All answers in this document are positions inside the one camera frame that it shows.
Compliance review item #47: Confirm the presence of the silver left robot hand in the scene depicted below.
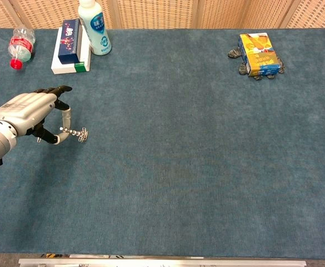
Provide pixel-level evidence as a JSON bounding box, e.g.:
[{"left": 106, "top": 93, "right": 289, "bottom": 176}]
[{"left": 0, "top": 85, "right": 73, "bottom": 145}]

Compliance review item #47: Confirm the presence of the silver magnetic bead rod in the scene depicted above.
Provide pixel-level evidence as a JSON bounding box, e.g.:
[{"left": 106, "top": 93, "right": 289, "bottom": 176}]
[{"left": 59, "top": 126, "right": 81, "bottom": 136}]

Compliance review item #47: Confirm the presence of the white flat box green corner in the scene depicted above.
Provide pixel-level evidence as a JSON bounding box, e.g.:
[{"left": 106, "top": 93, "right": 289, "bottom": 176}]
[{"left": 51, "top": 26, "right": 92, "bottom": 76}]

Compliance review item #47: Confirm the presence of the clear plastic bottle red cap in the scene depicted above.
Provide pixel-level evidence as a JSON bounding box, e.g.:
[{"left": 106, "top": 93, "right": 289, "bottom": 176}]
[{"left": 7, "top": 25, "right": 37, "bottom": 71}]

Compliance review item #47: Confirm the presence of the dark blue printed carton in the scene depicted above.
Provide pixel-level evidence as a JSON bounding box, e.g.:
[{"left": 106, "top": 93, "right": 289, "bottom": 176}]
[{"left": 57, "top": 18, "right": 83, "bottom": 66}]

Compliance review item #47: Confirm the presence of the white light-blue drink bottle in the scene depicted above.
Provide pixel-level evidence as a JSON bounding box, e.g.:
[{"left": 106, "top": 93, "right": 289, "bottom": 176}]
[{"left": 77, "top": 0, "right": 113, "bottom": 56}]

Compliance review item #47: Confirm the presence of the woven rattan folding screen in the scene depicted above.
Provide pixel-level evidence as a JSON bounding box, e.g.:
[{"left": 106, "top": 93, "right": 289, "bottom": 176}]
[{"left": 0, "top": 0, "right": 325, "bottom": 30}]

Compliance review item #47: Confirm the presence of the teal felt table cover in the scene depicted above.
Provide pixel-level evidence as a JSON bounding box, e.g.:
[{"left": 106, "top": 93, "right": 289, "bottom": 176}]
[{"left": 0, "top": 27, "right": 325, "bottom": 260}]

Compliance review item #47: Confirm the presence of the grey knitted glove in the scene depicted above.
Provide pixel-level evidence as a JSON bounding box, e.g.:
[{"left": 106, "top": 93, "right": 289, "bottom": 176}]
[{"left": 227, "top": 47, "right": 286, "bottom": 82}]

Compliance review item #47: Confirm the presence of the yellow snack box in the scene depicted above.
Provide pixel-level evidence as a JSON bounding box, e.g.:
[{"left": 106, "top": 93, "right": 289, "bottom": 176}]
[{"left": 238, "top": 32, "right": 282, "bottom": 78}]

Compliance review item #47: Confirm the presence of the aluminium profile rail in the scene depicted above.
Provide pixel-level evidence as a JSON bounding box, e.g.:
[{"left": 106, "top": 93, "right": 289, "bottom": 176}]
[{"left": 18, "top": 258, "right": 308, "bottom": 267}]

